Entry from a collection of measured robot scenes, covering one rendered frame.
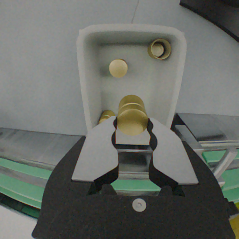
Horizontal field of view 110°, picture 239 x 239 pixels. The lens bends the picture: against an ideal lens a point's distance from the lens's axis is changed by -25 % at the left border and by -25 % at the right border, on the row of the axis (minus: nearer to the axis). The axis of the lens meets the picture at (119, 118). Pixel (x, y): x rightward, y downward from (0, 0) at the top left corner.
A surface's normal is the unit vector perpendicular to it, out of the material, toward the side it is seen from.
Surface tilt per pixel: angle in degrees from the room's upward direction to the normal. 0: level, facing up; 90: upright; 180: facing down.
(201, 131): 90
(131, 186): 90
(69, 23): 0
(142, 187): 90
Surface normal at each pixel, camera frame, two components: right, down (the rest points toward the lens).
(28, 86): -0.06, 0.49
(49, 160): 0.00, -0.87
